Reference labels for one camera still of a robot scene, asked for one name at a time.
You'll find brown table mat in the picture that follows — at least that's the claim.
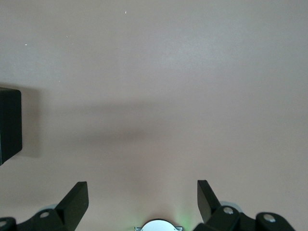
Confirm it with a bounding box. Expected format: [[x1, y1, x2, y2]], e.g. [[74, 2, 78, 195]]
[[0, 0, 308, 231]]

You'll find black plastic bin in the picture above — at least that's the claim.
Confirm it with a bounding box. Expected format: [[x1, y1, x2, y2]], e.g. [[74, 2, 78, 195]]
[[0, 88, 23, 167]]

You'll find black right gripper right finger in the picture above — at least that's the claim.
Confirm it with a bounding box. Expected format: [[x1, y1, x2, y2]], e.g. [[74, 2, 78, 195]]
[[193, 180, 295, 231]]

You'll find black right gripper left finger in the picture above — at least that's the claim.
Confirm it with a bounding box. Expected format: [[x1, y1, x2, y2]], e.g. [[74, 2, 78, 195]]
[[0, 181, 89, 231]]

